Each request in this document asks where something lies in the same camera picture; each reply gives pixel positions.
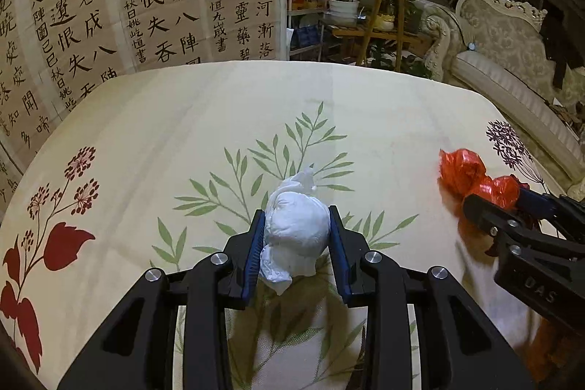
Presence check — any white tissue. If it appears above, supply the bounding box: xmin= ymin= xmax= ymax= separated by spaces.
xmin=258 ymin=164 xmax=332 ymax=295

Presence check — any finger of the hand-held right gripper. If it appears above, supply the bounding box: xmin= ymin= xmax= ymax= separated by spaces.
xmin=463 ymin=194 xmax=572 ymax=263
xmin=518 ymin=188 xmax=585 ymax=242

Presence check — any white flower pot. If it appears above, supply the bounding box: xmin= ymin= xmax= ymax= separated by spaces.
xmin=328 ymin=0 xmax=361 ymax=25

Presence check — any floral printed tablecloth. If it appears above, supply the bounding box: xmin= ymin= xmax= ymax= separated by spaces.
xmin=0 ymin=61 xmax=567 ymax=390

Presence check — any metal storage shelf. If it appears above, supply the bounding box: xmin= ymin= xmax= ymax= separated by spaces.
xmin=288 ymin=0 xmax=334 ymax=62

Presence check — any red plastic bag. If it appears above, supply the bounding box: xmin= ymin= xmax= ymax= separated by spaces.
xmin=439 ymin=148 xmax=526 ymax=235

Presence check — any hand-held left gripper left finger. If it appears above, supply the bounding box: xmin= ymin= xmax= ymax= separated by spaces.
xmin=57 ymin=209 xmax=266 ymax=390

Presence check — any ornate cream sofa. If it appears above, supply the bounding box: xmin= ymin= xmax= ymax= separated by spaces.
xmin=420 ymin=0 xmax=585 ymax=199

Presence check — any wooden plant stand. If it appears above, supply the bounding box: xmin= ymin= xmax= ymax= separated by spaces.
xmin=333 ymin=0 xmax=435 ymax=66

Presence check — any black cloth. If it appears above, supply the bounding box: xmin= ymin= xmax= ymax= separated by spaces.
xmin=539 ymin=13 xmax=585 ymax=89

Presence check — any calligraphy folding screen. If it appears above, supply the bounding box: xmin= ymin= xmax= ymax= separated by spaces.
xmin=0 ymin=0 xmax=288 ymax=171

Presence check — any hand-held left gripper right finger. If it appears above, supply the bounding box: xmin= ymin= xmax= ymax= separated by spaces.
xmin=328 ymin=205 xmax=535 ymax=390

